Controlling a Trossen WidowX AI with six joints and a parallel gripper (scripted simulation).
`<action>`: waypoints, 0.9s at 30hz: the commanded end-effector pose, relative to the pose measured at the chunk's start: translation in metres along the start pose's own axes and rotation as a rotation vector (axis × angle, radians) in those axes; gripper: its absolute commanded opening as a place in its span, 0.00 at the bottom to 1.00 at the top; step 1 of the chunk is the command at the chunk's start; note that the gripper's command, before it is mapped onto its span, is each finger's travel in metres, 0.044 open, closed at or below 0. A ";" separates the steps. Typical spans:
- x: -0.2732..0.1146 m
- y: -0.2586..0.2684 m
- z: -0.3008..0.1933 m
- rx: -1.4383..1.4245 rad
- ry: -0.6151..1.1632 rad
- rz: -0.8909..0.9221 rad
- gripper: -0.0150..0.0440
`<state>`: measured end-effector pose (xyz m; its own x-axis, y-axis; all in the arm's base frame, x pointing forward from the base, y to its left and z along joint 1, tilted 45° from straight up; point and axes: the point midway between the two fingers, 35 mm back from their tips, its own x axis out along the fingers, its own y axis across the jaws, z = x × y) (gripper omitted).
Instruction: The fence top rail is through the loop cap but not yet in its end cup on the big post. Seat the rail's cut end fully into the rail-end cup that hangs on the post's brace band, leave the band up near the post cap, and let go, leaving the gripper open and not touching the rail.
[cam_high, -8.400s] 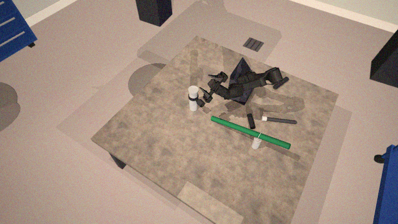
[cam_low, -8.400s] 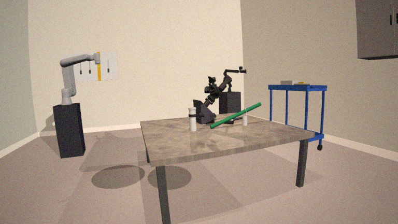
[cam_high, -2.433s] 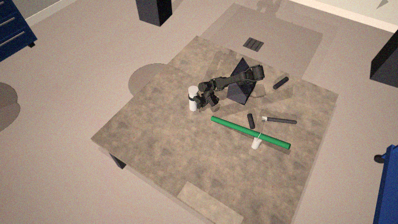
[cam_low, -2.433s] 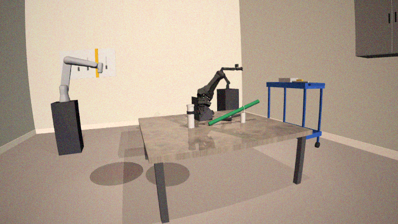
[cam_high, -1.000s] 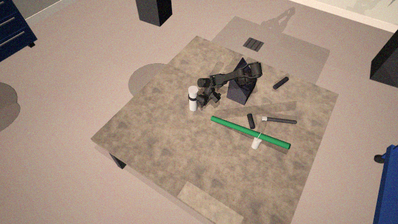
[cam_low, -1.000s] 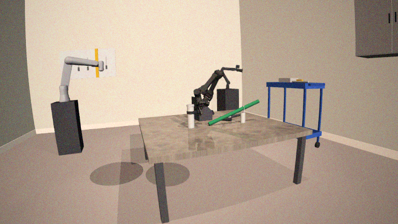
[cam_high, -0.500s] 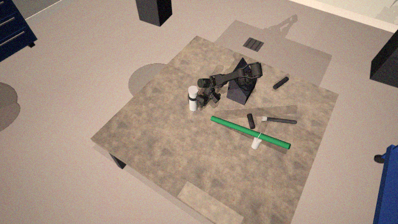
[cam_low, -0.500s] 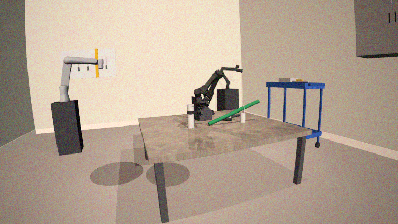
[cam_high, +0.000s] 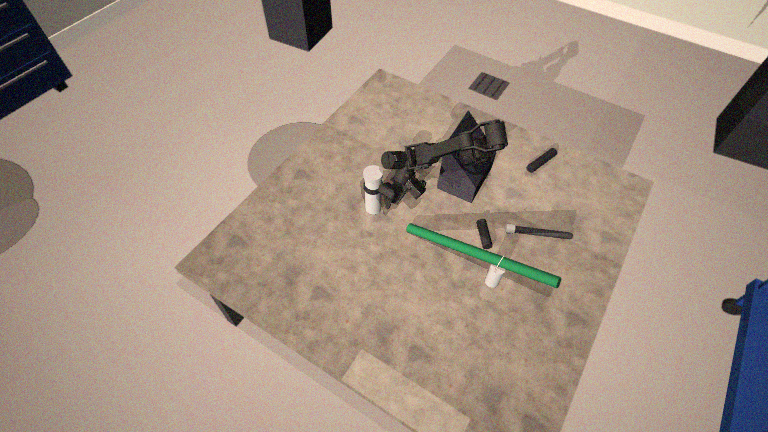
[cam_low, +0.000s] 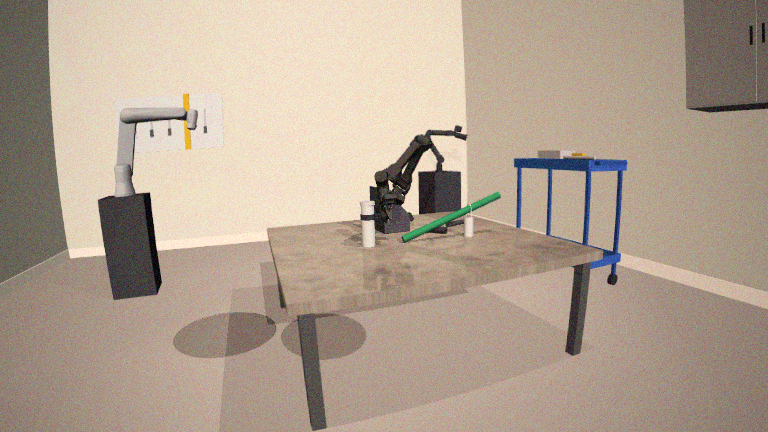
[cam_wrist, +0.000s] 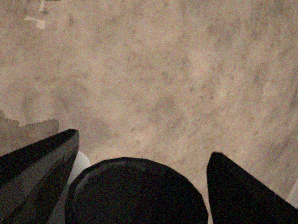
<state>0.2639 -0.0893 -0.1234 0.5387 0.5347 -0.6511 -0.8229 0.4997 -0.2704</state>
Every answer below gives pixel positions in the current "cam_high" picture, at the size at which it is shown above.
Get white cylindrical post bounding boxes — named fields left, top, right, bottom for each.
left=363, top=165, right=383, bottom=215

